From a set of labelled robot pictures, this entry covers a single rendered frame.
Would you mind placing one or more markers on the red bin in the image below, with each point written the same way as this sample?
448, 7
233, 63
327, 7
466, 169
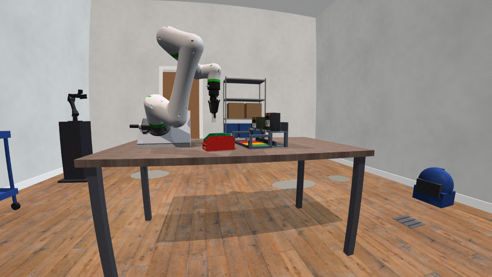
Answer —
218, 143

